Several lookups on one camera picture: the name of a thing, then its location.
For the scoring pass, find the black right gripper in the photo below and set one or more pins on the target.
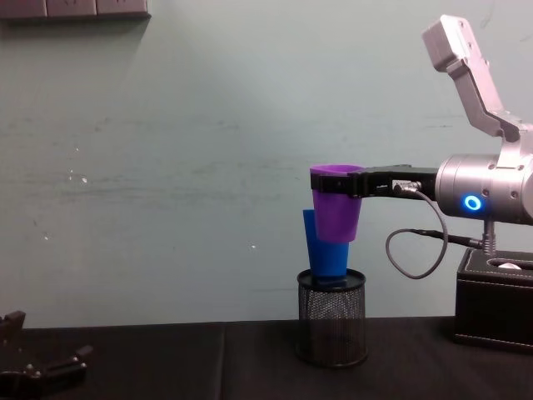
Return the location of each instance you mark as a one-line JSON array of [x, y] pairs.
[[410, 182]]

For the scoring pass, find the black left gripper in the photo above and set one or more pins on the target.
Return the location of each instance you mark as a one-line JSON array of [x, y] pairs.
[[16, 385]]

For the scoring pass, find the purple plastic cup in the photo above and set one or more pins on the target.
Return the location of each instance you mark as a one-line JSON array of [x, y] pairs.
[[337, 216]]

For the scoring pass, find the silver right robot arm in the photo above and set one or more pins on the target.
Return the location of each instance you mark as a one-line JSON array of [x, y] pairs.
[[487, 183]]

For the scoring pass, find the blue plastic cup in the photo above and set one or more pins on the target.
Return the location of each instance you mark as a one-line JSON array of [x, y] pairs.
[[329, 260]]

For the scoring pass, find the black table cloth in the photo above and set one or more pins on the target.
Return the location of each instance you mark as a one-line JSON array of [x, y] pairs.
[[187, 362]]

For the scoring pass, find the black mesh pen holder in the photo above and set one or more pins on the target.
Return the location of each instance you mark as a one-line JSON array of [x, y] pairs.
[[333, 325]]

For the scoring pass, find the white tissue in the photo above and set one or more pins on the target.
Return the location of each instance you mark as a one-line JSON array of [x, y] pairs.
[[509, 266]]

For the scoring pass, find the black leather tissue box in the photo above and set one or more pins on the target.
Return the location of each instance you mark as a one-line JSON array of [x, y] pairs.
[[493, 308]]

